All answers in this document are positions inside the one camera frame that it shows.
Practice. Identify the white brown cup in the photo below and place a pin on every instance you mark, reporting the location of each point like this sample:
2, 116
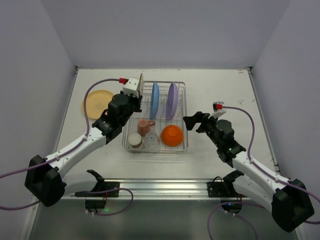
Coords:
135, 141

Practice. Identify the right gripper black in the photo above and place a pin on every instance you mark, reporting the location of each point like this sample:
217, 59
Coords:
203, 122

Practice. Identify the green woven pattern plate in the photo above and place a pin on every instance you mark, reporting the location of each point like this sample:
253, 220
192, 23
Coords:
141, 84

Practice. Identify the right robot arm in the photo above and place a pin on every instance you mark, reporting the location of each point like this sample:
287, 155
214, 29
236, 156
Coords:
288, 201

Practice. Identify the purple plate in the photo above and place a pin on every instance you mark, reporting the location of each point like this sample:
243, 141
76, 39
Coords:
172, 101

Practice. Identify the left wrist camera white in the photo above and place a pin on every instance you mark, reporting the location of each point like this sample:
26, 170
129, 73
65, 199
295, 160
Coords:
132, 87

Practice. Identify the metal wire dish rack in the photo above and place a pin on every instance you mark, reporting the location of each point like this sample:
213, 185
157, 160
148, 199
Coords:
160, 119

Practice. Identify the aluminium mounting rail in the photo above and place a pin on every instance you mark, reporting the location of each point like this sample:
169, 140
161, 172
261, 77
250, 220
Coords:
146, 189

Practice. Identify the tan plastic plate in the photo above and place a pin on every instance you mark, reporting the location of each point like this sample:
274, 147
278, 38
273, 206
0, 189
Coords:
97, 101

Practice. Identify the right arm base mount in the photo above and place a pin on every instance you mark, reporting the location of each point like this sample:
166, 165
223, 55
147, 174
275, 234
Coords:
222, 188

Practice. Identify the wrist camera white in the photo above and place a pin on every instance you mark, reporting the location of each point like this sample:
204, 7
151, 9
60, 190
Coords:
132, 87
218, 110

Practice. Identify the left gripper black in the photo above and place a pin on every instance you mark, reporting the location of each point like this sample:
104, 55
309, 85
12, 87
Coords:
136, 103

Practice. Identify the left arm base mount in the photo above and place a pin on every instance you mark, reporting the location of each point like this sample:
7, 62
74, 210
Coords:
99, 186

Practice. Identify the pink mug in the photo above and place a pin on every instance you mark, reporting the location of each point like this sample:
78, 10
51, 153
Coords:
144, 126

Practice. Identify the clear glass cup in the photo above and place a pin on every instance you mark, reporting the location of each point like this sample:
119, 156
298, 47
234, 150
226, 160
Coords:
151, 141

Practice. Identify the blue plate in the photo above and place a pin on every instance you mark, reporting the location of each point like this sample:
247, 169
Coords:
154, 102

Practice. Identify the orange bowl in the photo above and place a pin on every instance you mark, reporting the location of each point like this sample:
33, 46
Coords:
172, 136

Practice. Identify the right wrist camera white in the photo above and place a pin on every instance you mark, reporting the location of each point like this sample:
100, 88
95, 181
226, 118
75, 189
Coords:
218, 110

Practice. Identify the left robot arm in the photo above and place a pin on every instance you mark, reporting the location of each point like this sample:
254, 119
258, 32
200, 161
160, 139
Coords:
44, 178

